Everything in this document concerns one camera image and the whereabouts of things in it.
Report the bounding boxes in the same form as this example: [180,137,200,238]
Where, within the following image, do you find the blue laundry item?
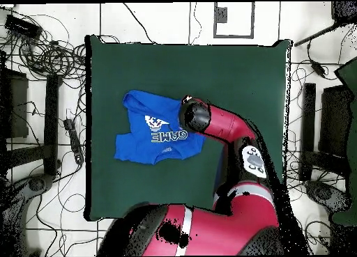
[113,89,207,166]

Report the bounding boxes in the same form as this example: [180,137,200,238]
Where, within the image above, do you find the dark green table cloth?
[331,56,357,227]
[84,35,292,222]

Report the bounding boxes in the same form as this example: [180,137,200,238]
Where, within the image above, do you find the black stand bar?
[43,74,60,177]
[299,82,317,182]

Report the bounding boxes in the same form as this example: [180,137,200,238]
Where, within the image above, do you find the black power strip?
[63,118,85,165]

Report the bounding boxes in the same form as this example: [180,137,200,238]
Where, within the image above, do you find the black rod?
[294,22,344,47]

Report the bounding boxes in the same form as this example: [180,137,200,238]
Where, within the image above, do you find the black box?
[319,84,351,157]
[0,68,29,139]

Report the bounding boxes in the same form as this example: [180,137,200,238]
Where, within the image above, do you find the grey stand foot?
[303,180,349,215]
[5,173,55,256]

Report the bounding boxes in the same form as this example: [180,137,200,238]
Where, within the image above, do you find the black power brick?
[3,14,43,40]

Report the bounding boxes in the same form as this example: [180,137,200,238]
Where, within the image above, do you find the grey floor frame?
[213,1,255,39]

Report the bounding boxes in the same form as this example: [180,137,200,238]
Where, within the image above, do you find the black cable adapter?
[310,60,327,78]

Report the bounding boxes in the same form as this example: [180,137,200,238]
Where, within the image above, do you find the tangled black cables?
[0,6,87,88]

